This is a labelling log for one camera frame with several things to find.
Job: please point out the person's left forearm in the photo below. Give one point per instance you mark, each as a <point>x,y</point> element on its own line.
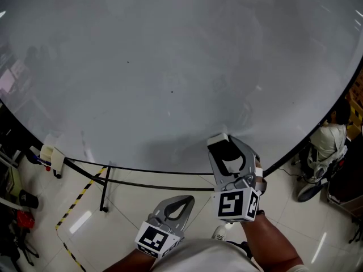
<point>130,262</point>

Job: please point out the person's white shirt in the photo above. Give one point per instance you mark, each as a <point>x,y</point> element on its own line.
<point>204,256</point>

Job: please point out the large white whiteboard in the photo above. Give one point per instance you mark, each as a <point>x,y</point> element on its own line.
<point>170,67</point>

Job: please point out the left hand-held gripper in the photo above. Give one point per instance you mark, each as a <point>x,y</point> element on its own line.
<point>150,238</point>

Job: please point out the white frame table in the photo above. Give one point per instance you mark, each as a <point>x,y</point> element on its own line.
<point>8,201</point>

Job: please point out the red box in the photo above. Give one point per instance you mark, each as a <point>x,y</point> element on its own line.
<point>25,219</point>

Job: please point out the yellow black floor tape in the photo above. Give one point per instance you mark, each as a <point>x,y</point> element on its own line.
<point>80,197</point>

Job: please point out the black tripod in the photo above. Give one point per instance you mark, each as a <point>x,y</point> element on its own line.
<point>27,251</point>

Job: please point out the black cap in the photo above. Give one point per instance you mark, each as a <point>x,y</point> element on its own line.
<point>28,199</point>

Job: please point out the person's white shoe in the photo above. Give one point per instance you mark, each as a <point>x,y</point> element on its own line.
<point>219,232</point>

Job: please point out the black white whiteboard eraser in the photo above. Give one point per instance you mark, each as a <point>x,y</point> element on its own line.
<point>224,152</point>

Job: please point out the blue marker pen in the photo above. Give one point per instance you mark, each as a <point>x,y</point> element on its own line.
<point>41,160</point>

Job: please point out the white marker tray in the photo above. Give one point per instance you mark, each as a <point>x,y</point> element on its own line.
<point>55,156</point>

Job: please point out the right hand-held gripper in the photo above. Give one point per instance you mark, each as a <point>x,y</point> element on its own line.
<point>231,204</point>

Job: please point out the person's right forearm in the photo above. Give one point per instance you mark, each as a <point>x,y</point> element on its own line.
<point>269,245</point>

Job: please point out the black equipment case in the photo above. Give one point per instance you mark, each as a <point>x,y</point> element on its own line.
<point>346,180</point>

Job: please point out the yellow striped barrier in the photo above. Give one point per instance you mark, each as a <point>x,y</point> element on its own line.
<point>356,120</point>

